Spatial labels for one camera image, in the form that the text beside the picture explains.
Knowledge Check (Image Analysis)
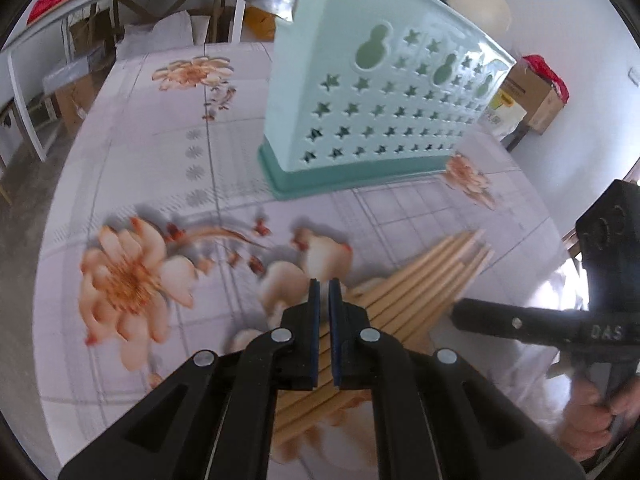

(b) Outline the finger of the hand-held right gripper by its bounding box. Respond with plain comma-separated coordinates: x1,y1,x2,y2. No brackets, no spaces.
451,297,583,348

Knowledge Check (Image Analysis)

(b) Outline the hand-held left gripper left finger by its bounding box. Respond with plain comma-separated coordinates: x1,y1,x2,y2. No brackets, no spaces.
58,278,321,480

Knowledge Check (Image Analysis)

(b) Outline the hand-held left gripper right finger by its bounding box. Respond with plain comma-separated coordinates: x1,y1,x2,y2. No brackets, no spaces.
328,278,587,480

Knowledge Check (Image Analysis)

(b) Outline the pile of wooden chopsticks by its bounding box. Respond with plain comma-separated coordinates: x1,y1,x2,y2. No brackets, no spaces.
272,229,496,448

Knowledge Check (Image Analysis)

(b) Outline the teal star-cutout utensil holder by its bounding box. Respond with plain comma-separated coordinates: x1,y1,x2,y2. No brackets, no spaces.
257,0,517,202

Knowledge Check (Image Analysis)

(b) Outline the white plastic soup ladle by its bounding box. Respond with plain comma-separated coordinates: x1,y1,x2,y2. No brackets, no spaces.
446,0,512,37

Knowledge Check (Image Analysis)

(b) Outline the person's right hand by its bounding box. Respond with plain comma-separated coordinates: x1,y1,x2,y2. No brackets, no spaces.
562,376,640,463

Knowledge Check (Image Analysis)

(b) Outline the large brown cardboard box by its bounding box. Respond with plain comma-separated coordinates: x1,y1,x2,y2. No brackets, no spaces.
504,62,565,136

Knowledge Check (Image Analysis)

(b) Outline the red bag on cardboard box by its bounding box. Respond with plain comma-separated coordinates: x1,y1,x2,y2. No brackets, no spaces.
520,54,570,101

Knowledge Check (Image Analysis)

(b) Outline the floral plaid tablecloth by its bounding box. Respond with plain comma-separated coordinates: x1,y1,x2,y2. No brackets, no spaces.
32,42,581,480

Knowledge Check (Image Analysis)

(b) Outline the yellow plastic bag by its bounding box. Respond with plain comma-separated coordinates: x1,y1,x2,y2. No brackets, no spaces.
244,5,279,42

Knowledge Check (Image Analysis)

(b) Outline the grey topped cardboard box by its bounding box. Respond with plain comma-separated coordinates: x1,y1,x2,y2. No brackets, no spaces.
42,57,120,137

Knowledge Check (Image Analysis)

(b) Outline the white sack under side table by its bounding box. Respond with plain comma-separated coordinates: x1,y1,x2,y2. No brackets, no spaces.
116,10,195,61

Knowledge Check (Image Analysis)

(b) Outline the brown carton under side table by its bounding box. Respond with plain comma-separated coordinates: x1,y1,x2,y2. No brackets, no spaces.
69,7,118,61

